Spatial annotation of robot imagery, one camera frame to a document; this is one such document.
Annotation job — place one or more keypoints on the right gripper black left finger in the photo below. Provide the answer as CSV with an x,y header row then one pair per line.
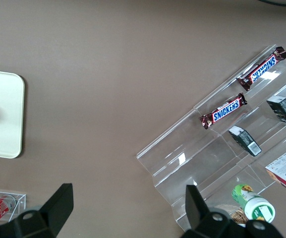
x,y
51,213

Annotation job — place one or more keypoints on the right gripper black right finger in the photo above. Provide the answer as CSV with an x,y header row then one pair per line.
x,y
199,218

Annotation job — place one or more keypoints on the deep tan wicker basket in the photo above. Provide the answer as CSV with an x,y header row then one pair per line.
x,y
238,217

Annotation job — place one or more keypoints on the cream plastic tray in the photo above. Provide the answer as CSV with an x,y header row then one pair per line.
x,y
4,129

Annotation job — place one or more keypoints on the clear acrylic bottle rack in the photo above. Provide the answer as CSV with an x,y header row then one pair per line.
x,y
20,205

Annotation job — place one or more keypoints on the green bottle with white cap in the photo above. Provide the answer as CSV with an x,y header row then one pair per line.
x,y
254,203

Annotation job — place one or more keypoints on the clear acrylic stepped display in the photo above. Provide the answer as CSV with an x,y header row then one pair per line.
x,y
194,161

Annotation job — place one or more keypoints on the small black box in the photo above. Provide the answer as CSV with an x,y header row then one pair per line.
x,y
244,140
284,110

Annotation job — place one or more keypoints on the Snickers chocolate bar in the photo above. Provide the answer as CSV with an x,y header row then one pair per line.
x,y
223,111
263,68

